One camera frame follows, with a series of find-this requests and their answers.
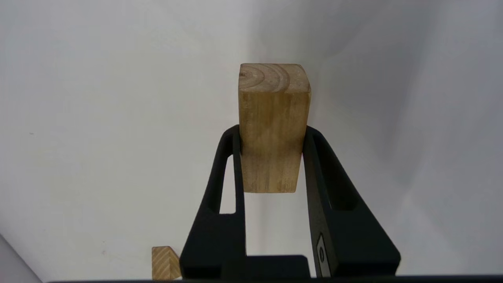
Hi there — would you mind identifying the triangular wooden building block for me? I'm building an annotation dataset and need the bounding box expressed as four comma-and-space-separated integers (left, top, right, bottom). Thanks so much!
152, 246, 182, 280

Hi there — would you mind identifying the arched wooden building block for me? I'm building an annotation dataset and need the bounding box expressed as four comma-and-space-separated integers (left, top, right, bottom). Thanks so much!
239, 63, 312, 194

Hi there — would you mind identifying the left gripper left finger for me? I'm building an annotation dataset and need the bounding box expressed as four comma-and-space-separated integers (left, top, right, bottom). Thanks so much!
180, 125, 247, 280

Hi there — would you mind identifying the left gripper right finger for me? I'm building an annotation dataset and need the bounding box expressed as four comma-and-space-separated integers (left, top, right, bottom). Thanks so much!
303, 126, 401, 278

